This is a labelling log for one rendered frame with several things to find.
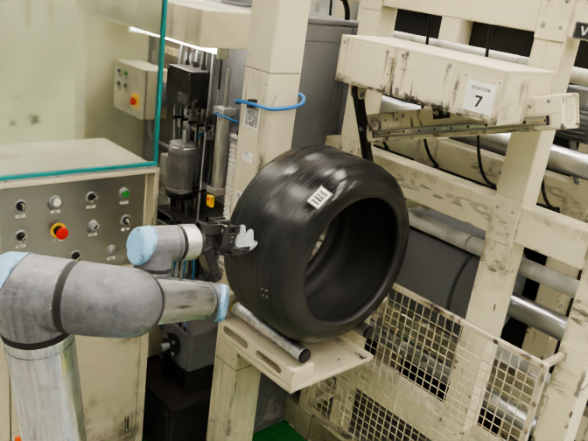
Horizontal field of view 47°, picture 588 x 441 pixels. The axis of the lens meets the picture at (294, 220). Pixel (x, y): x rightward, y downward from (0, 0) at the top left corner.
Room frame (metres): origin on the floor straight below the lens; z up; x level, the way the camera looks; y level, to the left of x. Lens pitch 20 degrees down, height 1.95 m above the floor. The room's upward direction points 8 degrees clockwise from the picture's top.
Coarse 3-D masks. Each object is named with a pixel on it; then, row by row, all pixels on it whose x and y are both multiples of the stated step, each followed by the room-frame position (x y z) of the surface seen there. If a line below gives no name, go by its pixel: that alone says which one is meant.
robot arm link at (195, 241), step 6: (186, 228) 1.54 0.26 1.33; (192, 228) 1.55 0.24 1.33; (198, 228) 1.56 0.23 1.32; (192, 234) 1.53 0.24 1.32; (198, 234) 1.54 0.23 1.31; (192, 240) 1.52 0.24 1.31; (198, 240) 1.53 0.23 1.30; (192, 246) 1.52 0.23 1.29; (198, 246) 1.53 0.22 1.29; (192, 252) 1.52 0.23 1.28; (198, 252) 1.53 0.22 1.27; (186, 258) 1.52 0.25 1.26; (192, 258) 1.53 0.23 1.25
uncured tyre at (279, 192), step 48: (288, 192) 1.76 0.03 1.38; (336, 192) 1.76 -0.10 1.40; (384, 192) 1.88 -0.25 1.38; (288, 240) 1.67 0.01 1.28; (336, 240) 2.18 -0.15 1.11; (384, 240) 2.10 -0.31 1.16; (240, 288) 1.77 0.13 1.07; (288, 288) 1.66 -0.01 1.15; (336, 288) 2.09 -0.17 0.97; (384, 288) 1.94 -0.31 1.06; (288, 336) 1.75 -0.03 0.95; (336, 336) 1.82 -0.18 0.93
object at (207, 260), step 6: (210, 246) 1.59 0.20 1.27; (204, 252) 1.57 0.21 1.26; (210, 252) 1.59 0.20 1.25; (204, 258) 1.59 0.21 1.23; (210, 258) 1.59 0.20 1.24; (204, 264) 1.60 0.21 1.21; (210, 264) 1.59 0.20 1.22; (216, 264) 1.60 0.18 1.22; (204, 270) 1.61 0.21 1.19; (210, 270) 1.59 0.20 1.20; (216, 270) 1.60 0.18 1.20; (210, 276) 1.60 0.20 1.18; (216, 276) 1.60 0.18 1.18
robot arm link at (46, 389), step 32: (0, 256) 0.96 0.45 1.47; (32, 256) 0.96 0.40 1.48; (0, 288) 0.91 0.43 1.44; (32, 288) 0.91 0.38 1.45; (0, 320) 0.91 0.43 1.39; (32, 320) 0.90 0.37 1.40; (32, 352) 0.91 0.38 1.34; (64, 352) 0.95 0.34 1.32; (32, 384) 0.92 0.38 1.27; (64, 384) 0.95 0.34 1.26; (32, 416) 0.93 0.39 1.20; (64, 416) 0.95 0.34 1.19
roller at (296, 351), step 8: (232, 304) 1.97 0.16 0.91; (240, 304) 1.96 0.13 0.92; (232, 312) 1.96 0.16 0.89; (240, 312) 1.93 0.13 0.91; (248, 312) 1.92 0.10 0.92; (248, 320) 1.89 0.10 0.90; (256, 320) 1.88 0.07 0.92; (256, 328) 1.86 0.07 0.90; (264, 328) 1.84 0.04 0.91; (272, 328) 1.83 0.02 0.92; (264, 336) 1.84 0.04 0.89; (272, 336) 1.81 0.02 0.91; (280, 336) 1.80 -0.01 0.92; (280, 344) 1.78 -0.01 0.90; (288, 344) 1.77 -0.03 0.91; (296, 344) 1.76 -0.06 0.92; (288, 352) 1.76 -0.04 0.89; (296, 352) 1.74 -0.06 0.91; (304, 352) 1.73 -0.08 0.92; (304, 360) 1.73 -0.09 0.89
